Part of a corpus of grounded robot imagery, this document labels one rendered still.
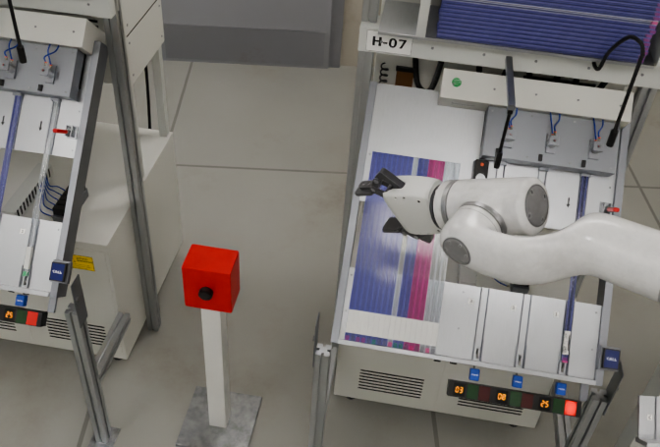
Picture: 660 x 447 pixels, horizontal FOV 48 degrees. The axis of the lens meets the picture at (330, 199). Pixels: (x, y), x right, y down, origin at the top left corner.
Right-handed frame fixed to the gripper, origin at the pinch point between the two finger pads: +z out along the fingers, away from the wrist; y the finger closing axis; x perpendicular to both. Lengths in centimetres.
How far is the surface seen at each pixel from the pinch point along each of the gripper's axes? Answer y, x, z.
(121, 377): -66, 21, 160
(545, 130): -43, -69, 15
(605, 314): -83, -41, 4
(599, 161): -55, -69, 5
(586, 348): -86, -33, 7
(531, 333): -77, -29, 18
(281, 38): -61, -196, 251
